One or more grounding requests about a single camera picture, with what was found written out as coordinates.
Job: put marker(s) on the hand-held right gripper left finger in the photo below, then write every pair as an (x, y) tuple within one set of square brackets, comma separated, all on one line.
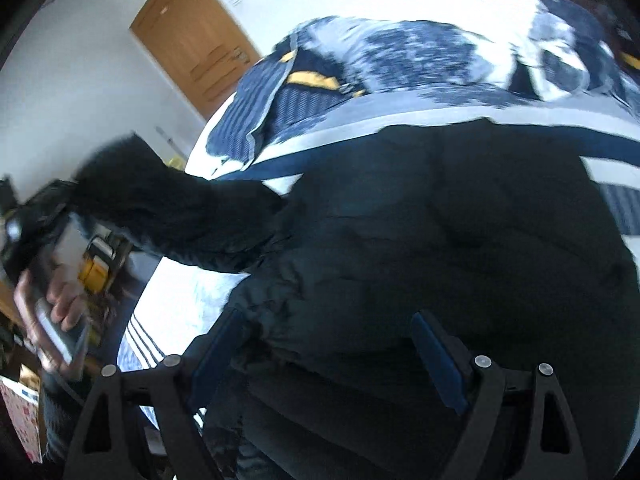
[(216, 355)]

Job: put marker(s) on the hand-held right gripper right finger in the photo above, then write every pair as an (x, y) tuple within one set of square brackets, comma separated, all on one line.
[(442, 362)]

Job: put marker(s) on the black fur-trimmed puffer jacket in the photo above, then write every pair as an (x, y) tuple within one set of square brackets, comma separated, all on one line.
[(425, 220)]

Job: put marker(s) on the person's left forearm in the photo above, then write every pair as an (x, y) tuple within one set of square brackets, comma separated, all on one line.
[(56, 425)]

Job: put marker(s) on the person's left hand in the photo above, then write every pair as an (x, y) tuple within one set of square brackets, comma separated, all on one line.
[(62, 296)]

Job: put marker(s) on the yellow box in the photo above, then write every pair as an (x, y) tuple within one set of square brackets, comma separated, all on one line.
[(95, 267)]

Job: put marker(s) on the pink patterned cardboard box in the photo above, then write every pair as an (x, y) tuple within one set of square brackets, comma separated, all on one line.
[(21, 417)]

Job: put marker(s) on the wooden door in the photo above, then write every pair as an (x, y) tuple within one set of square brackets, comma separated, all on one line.
[(195, 40)]

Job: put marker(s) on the blue patterned pillow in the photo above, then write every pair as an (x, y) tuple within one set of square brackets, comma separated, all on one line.
[(290, 100)]

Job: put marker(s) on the blue white crumpled duvet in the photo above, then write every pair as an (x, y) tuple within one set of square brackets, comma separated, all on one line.
[(425, 55)]

